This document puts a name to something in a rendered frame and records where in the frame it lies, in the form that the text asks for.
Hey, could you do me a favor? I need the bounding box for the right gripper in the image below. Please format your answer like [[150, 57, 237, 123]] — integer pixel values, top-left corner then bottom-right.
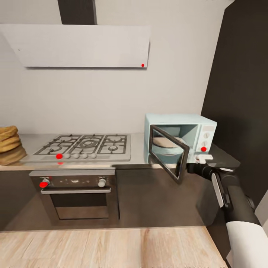
[[186, 163, 208, 178]]

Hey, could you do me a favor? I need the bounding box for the microwave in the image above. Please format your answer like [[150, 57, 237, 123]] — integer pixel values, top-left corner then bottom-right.
[[144, 113, 217, 185]]

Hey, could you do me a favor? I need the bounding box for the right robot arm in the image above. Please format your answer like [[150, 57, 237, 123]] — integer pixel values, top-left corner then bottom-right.
[[186, 154, 268, 268]]

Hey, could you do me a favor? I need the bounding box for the popcorn bag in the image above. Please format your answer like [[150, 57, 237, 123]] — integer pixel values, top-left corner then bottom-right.
[[0, 125, 21, 154]]

